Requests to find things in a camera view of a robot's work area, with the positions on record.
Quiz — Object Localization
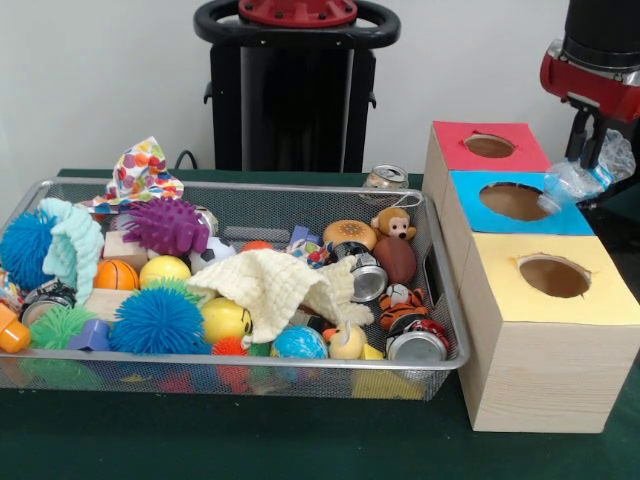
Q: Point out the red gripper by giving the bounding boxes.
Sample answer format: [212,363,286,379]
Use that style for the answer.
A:
[539,38,640,171]

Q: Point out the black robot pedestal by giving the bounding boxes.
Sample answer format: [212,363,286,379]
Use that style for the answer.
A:
[193,0,401,174]

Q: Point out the purple spiky ball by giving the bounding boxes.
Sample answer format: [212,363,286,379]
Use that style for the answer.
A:
[118,195,211,256]

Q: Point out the silver wire mesh bin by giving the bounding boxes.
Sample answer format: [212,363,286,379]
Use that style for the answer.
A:
[0,178,474,401]

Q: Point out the blue stringy rubber ball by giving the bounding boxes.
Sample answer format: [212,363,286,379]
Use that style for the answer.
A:
[0,209,56,291]
[109,285,209,356]

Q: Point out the light teal cloth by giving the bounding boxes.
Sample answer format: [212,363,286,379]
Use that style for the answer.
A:
[38,197,105,309]

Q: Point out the toy hamburger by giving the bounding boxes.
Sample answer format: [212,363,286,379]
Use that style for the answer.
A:
[322,219,377,251]

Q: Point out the wooden box with three holes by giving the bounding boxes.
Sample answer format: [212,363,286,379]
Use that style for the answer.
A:
[422,121,640,434]

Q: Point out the dark green tablecloth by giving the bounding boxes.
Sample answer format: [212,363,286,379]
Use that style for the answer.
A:
[0,168,640,480]
[599,182,640,214]

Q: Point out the colourful dotted cloth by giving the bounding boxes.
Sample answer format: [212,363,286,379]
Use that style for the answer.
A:
[74,135,187,214]

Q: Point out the crushed clear plastic bottle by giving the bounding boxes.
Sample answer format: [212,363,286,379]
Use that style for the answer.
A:
[537,128,637,215]

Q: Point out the cream fluffy cloth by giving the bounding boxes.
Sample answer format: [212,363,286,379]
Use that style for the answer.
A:
[185,248,375,345]

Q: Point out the silver soda can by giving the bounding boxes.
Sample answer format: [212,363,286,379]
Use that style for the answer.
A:
[362,163,410,190]

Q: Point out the brown monkey plush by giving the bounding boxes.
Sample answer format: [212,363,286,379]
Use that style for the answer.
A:
[370,207,419,244]

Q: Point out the orange tiger plush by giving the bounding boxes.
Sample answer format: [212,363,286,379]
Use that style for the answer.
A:
[377,283,430,331]

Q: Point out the brown toy football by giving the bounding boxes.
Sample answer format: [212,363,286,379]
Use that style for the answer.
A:
[372,237,419,286]

